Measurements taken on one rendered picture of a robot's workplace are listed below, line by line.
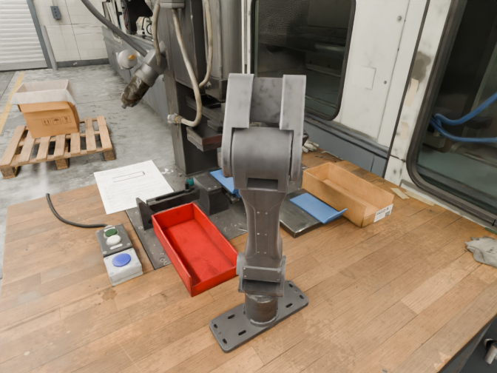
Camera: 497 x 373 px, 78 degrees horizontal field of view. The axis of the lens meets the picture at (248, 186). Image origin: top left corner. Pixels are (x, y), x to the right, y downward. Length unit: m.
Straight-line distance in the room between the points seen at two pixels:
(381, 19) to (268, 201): 0.97
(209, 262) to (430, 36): 0.87
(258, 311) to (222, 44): 0.58
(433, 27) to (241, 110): 0.81
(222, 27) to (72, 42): 9.25
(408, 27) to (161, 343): 1.10
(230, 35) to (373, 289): 0.65
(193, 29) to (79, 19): 9.15
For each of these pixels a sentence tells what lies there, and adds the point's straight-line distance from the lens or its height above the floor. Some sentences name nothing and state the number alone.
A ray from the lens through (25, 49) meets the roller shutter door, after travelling 9.96.
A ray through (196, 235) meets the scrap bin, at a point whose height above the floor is 0.91.
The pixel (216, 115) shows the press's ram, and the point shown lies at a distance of 0.83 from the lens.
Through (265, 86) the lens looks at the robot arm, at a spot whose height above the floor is 1.34.
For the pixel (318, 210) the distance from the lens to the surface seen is 0.90.
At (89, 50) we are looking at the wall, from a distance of 10.00.
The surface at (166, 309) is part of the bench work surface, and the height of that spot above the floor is 0.90.
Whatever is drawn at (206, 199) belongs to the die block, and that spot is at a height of 0.95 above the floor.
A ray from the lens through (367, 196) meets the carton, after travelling 1.01.
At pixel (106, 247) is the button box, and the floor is 0.93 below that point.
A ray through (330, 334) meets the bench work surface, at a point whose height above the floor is 0.90.
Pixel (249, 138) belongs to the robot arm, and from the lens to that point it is 0.35.
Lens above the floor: 1.43
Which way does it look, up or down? 31 degrees down
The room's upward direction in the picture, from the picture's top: straight up
